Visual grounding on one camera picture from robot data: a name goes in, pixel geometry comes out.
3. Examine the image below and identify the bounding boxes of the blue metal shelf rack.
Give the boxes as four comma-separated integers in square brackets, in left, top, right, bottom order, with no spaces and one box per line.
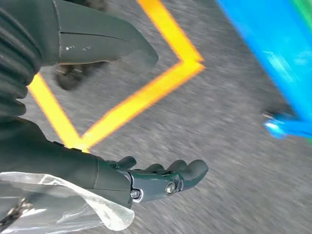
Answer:
[217,0,312,140]

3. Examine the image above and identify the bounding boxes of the clear plastic film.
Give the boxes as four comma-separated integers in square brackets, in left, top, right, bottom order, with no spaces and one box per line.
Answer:
[0,171,135,234]

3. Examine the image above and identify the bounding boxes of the green plastic crate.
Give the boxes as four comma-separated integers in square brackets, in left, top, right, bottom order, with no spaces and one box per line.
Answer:
[291,0,312,23]

